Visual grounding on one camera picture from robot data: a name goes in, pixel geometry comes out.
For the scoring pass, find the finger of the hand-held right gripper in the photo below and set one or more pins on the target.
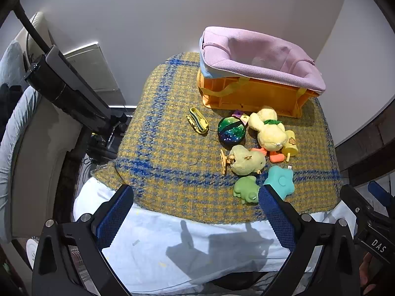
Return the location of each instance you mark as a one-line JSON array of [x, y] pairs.
[[379, 192], [355, 199]]

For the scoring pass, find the yellow toy cup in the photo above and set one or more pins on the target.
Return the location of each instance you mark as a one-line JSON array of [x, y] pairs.
[[291, 143]]

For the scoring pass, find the blue-grey pillow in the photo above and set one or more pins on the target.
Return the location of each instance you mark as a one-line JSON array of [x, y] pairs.
[[10, 63]]

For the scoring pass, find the white bed sheet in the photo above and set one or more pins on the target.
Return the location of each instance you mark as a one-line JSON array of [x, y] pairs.
[[160, 240]]

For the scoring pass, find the orange plastic crate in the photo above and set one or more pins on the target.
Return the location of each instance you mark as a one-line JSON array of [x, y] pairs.
[[256, 95]]

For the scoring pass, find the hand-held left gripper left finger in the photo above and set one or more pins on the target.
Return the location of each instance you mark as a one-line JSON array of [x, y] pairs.
[[114, 215]]

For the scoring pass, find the green blue spotted ball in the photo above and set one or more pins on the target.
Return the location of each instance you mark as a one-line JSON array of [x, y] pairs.
[[231, 131]]

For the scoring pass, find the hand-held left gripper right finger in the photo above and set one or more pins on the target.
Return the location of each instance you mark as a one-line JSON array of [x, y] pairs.
[[276, 219]]

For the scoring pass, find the yellow-green chick plush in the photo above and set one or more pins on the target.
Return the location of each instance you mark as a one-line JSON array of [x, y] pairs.
[[247, 162]]

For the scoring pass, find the teal flower-shaped toy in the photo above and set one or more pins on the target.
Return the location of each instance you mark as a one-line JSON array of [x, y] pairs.
[[279, 182]]

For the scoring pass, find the black stand device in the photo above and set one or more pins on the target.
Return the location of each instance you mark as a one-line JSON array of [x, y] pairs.
[[71, 86]]

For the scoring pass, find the yellow duck plush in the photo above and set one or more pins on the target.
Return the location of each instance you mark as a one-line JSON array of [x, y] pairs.
[[268, 129]]

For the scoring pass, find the colourful puzzle cube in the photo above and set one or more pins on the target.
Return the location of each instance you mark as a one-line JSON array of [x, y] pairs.
[[242, 117]]

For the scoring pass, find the person's right hand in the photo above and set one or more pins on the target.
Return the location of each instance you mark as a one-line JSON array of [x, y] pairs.
[[366, 269]]

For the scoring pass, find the yellow clip toy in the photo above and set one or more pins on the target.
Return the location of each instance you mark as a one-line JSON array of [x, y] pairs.
[[197, 121]]

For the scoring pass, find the yellow blue plaid blanket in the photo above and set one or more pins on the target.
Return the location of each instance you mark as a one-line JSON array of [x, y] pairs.
[[172, 148]]

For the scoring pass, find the beige sofa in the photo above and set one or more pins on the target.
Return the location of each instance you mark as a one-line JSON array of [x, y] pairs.
[[40, 160]]

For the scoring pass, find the yellow wooden toy piece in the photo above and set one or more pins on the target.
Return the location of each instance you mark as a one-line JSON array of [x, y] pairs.
[[224, 162]]

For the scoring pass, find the green frog toy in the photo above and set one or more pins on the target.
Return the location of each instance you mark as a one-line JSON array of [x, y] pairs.
[[246, 190]]

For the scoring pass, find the dark wooden furniture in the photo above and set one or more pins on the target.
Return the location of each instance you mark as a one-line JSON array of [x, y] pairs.
[[370, 138]]

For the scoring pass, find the pink fabric bag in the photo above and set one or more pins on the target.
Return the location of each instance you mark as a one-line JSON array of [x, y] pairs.
[[262, 55]]

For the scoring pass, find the grey bedding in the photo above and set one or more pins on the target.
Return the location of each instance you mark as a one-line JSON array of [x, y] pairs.
[[18, 148]]

